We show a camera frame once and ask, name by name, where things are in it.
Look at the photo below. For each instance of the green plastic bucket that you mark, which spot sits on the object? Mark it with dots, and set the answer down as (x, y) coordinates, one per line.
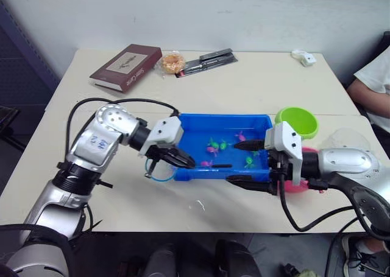
(301, 121)

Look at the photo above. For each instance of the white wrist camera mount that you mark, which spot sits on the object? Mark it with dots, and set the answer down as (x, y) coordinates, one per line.
(166, 131)
(286, 143)

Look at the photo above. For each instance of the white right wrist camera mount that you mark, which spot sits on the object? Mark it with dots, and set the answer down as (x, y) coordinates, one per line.
(286, 143)

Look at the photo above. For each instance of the small white plastic adapter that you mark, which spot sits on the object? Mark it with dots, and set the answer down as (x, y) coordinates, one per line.
(304, 58)

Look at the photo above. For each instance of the person's bare forearm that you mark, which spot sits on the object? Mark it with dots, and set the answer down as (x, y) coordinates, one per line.
(368, 97)

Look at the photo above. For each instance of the pink toy fish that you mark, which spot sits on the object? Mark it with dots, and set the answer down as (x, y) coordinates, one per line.
(211, 150)
(206, 163)
(240, 136)

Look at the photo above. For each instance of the flat black case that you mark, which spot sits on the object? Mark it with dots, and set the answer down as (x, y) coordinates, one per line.
(216, 54)

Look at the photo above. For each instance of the black chair back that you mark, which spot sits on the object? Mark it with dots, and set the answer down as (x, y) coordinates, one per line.
(385, 42)

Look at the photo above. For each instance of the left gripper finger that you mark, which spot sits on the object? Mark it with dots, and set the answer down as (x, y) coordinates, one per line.
(182, 159)
(172, 162)

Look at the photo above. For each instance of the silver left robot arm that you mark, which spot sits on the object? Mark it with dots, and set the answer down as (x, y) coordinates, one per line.
(97, 143)

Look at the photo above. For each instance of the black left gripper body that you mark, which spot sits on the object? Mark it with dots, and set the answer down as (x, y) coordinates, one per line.
(156, 152)

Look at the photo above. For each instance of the black side furniture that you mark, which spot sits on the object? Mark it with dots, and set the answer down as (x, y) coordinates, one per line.
(9, 124)

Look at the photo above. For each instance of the clear plastic cup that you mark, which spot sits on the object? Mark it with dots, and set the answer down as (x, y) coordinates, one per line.
(347, 138)

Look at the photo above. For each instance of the pink plastic bucket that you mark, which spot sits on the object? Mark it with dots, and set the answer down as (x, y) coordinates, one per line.
(297, 188)

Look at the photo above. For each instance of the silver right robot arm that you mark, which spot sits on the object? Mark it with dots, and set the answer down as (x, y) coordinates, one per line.
(344, 161)

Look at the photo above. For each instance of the packaged pens blister pack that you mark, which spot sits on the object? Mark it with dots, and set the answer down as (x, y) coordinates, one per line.
(207, 66)

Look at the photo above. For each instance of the small blue-rimmed fish net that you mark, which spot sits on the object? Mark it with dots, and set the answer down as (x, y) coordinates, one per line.
(164, 179)

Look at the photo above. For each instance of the short black stick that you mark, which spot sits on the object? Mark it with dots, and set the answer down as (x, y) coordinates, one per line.
(222, 165)

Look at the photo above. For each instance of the grey rounded shape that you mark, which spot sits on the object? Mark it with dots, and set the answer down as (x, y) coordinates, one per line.
(160, 261)

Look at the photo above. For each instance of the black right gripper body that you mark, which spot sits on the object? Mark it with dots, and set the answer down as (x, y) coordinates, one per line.
(274, 181)

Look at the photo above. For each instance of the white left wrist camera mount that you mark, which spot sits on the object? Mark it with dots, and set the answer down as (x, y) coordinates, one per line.
(166, 131)

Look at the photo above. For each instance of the dark red hardcover book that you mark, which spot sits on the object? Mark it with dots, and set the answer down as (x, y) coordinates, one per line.
(128, 67)

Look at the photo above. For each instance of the blue plastic tub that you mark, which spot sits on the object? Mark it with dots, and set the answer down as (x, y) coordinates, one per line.
(195, 140)

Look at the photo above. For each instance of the green toy fish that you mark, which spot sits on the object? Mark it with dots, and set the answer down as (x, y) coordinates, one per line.
(224, 145)
(249, 161)
(213, 143)

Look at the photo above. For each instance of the grey sneaker with laces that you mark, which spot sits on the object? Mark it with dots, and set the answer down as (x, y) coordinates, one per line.
(362, 255)

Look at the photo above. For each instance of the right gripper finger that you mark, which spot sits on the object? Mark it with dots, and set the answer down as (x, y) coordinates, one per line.
(250, 183)
(251, 145)

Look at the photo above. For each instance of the donut in plastic bag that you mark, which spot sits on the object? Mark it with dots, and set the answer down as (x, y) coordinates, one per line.
(172, 62)

